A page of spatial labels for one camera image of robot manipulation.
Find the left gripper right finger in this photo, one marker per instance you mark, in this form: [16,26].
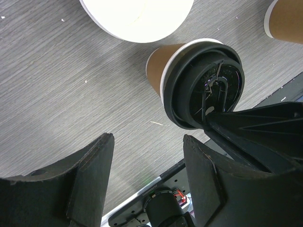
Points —
[226,193]

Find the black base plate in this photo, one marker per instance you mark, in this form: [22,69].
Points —
[168,202]

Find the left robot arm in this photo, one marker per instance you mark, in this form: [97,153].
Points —
[206,190]

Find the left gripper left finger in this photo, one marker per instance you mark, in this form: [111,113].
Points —
[68,193]

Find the black lid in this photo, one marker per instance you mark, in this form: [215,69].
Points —
[204,77]

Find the stack of paper cups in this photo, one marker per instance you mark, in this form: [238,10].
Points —
[138,21]

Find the paper cup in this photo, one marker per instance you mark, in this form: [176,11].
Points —
[284,21]
[159,61]

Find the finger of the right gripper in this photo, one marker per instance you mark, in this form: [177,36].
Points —
[267,138]

